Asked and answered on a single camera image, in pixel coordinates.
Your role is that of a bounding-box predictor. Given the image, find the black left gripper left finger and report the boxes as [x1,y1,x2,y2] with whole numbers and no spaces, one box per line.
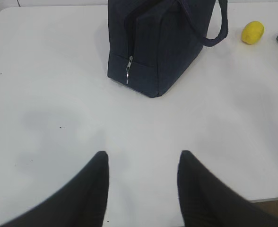
[4,151,109,227]

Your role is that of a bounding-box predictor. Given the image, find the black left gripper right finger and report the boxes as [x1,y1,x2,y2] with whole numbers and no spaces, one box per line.
[178,150,278,227]

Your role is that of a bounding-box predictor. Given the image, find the dark navy lunch bag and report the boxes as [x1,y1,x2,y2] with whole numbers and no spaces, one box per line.
[107,0,228,98]

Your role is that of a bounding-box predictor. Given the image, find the yellow lemon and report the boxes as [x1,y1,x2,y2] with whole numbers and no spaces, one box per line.
[241,21,264,45]

